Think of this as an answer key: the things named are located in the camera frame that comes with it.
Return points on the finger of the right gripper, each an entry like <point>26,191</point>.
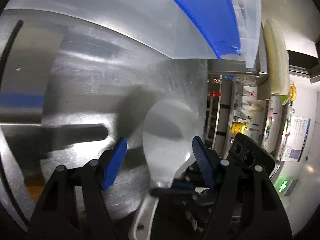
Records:
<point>174,193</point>
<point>182,185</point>

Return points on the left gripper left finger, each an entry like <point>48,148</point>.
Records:
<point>56,216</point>

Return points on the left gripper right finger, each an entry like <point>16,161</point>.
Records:
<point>246,204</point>

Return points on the white ladle spoon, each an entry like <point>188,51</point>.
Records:
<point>168,130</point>

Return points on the clear plastic storage box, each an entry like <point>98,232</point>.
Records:
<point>179,29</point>

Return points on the wooden handled metal spatula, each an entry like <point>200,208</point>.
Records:
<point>33,139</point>

